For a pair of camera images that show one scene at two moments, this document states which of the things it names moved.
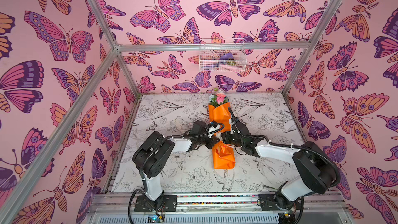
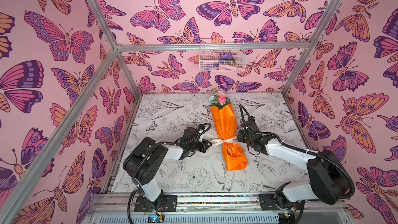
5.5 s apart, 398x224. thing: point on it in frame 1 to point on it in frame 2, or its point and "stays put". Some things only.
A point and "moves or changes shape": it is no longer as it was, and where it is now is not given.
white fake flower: x=211 y=97 moves or changes shape
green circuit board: x=155 y=219 stays put
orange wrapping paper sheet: x=223 y=154 moves or changes shape
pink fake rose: x=220 y=98 stays put
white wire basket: x=226 y=54 stays put
